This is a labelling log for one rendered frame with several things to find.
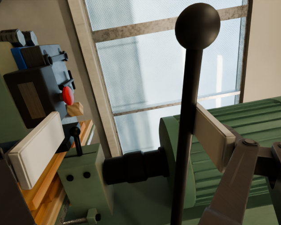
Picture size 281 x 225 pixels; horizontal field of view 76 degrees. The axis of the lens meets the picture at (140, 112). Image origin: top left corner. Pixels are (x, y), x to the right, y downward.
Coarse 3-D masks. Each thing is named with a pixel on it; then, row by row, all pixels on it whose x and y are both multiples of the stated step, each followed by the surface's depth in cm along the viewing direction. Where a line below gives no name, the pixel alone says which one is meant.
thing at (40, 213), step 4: (80, 124) 58; (84, 124) 60; (80, 128) 55; (84, 128) 59; (80, 136) 54; (40, 204) 30; (44, 204) 30; (40, 208) 29; (44, 208) 30; (32, 212) 29; (36, 212) 28; (40, 212) 29; (44, 212) 30; (36, 216) 28; (40, 216) 29; (44, 216) 30; (36, 220) 28; (40, 220) 29; (40, 224) 28
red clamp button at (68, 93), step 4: (64, 88) 27; (68, 88) 27; (64, 92) 27; (68, 92) 27; (72, 92) 29; (64, 96) 27; (68, 96) 27; (72, 96) 28; (64, 100) 27; (68, 100) 27; (72, 100) 28; (68, 104) 27
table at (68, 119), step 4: (68, 116) 58; (64, 120) 54; (68, 120) 57; (72, 120) 60; (76, 120) 64; (0, 144) 28; (4, 144) 29; (8, 144) 30; (12, 144) 31; (4, 148) 29; (8, 148) 30; (4, 152) 29
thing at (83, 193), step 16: (96, 144) 37; (64, 160) 33; (80, 160) 33; (96, 160) 32; (64, 176) 32; (80, 176) 32; (96, 176) 32; (80, 192) 33; (96, 192) 34; (112, 192) 40; (80, 208) 35; (96, 208) 35; (112, 208) 37
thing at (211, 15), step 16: (192, 16) 13; (208, 16) 13; (176, 32) 14; (192, 32) 13; (208, 32) 13; (192, 48) 14; (192, 64) 15; (192, 80) 15; (192, 96) 16; (192, 112) 16; (192, 128) 17; (176, 160) 19; (176, 176) 20; (176, 192) 20; (176, 208) 21; (176, 224) 22
